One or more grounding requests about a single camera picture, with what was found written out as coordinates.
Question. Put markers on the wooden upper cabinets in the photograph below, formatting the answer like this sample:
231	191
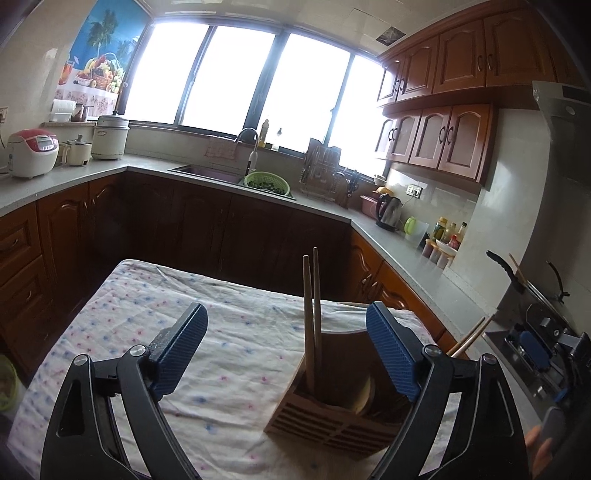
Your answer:
461	92

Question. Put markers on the grey kitchen countertop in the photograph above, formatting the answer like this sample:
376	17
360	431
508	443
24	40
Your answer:
323	210

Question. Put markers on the kitchen sink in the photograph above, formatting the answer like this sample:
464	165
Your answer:
207	174

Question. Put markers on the small white electric cooker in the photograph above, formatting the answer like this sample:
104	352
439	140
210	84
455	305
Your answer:
76	152

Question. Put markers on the green plastic colander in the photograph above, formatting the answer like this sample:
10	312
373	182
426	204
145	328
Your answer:
267	181

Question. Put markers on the green bowl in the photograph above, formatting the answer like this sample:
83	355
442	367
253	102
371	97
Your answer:
8	383

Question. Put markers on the small wall socket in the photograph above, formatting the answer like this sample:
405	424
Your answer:
416	190

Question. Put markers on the glass wok lid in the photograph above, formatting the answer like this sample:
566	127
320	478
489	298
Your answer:
538	293

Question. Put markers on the pink plastic box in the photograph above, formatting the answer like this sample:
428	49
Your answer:
369	205

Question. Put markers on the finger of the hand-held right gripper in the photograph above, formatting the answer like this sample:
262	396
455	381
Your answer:
533	348

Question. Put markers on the wall power outlet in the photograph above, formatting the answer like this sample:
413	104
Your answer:
3	114

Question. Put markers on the person's right hand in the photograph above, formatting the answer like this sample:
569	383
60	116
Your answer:
538	452

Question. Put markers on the yellow bottle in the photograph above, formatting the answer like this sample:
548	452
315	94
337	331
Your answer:
263	134

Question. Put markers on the steel range hood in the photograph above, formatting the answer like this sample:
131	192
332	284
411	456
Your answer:
568	120

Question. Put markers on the tall white electric pot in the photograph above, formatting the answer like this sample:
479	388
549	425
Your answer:
110	136

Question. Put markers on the gas stove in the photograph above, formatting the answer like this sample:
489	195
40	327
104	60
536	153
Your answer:
508	364

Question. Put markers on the wooden cabinets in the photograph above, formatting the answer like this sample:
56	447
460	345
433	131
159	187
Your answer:
184	230
461	92

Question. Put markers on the white and red rice cooker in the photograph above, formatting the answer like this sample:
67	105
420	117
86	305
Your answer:
32	154

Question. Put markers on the wooden lower cabinets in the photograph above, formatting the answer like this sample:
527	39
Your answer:
184	230

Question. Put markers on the dish drying rack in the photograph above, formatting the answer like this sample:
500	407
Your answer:
321	168

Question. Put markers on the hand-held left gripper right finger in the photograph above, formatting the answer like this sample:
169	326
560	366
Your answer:
392	353

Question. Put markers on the chrome kitchen faucet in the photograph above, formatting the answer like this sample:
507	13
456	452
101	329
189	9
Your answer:
251	147

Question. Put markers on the tropical fruit wall poster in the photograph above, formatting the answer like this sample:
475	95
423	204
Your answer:
101	50

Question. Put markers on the black wok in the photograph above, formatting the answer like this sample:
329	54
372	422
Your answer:
503	267

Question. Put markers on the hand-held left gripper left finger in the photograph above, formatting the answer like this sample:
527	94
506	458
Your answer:
180	355

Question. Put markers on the large kitchen window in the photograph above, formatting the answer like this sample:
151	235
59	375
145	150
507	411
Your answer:
231	78

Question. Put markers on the wooden utensil holder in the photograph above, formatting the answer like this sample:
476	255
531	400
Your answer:
332	406

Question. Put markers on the steel electric kettle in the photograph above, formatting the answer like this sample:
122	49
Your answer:
388	212

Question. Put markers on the paper towel roll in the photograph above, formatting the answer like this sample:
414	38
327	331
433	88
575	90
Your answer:
62	110

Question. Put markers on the small clear bottle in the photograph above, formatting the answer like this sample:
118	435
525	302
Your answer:
276	141

